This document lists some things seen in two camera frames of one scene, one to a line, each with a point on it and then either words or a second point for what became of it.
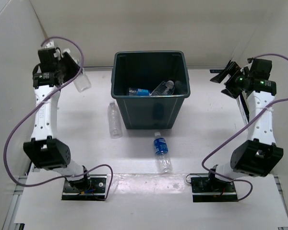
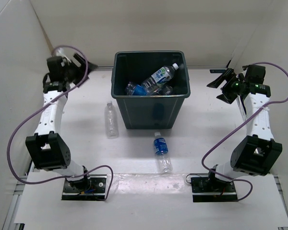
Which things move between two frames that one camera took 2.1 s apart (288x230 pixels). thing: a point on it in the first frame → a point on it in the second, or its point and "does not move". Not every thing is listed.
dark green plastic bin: (145, 70) does not move
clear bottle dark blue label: (161, 146) does not move
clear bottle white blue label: (82, 83) → (159, 78)
